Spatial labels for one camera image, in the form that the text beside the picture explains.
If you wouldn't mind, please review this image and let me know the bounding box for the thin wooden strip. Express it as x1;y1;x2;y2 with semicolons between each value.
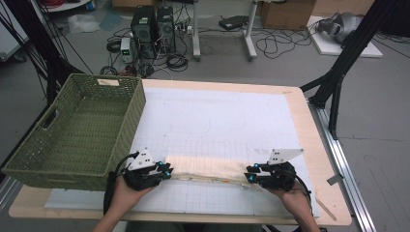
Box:
314;196;338;222

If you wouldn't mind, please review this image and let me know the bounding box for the black computer tower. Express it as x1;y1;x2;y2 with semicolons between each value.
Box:
130;5;159;60
156;5;177;54

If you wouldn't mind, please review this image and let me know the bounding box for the white grid mat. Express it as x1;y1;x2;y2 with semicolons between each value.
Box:
44;86;320;218

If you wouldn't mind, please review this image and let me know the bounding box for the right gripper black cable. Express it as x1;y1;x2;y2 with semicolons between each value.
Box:
289;173;314;218

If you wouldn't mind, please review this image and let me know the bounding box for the black metal stand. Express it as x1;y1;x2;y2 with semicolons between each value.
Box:
2;0;95;107
299;0;400;140

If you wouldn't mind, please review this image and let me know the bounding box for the cream egg-print cloth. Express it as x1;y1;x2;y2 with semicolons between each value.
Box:
163;155;259;189

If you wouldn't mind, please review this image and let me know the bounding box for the person's right hand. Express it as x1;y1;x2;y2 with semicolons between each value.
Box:
266;183;312;224

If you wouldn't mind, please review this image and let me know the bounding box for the teal sheet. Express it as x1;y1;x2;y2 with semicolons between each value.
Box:
99;9;126;33

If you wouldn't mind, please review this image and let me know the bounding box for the person's left hand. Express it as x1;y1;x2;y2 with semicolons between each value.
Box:
111;176;157;217

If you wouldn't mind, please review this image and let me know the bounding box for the grey tape piece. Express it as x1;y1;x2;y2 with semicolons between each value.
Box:
326;173;345;187

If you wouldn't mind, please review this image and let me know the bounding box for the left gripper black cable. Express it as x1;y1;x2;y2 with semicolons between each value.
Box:
102;151;140;217

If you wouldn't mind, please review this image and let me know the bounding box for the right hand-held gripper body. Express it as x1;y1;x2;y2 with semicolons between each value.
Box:
257;148;306;191

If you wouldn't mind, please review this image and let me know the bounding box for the green woven basket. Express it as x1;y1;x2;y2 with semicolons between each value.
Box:
0;72;147;191

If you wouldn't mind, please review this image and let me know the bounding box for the aluminium frame rail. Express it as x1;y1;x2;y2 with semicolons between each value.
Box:
308;101;378;232
0;176;21;211

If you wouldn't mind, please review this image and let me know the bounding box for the brown cardboard box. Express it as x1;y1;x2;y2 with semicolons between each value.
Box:
259;0;317;31

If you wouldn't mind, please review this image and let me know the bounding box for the grey rounded device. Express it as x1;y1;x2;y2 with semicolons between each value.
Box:
315;12;365;44

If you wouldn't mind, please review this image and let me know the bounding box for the white floor board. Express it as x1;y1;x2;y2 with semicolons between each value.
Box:
306;14;385;59

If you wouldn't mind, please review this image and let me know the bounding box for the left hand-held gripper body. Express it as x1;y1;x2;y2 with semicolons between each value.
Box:
122;147;163;192

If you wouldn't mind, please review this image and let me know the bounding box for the coiled black cable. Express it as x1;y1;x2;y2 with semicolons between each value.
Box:
99;65;119;77
105;38;123;54
165;52;190;73

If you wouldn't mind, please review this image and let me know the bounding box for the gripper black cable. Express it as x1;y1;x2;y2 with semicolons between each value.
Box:
102;151;140;217
289;173;314;218

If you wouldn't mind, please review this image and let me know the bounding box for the white power supply box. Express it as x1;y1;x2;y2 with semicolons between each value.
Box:
119;37;134;65

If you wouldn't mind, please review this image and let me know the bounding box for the black flat case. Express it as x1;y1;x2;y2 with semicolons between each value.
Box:
218;14;249;32

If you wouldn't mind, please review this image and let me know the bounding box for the white desk frame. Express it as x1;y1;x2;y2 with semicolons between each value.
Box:
191;0;259;62

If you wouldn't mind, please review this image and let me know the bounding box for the white round table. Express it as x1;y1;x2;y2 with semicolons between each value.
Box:
38;0;95;14

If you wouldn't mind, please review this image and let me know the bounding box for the loose black floor cable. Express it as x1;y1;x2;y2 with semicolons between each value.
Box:
255;27;313;60

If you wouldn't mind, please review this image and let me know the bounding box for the clear plastic bag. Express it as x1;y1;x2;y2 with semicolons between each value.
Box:
67;13;102;35

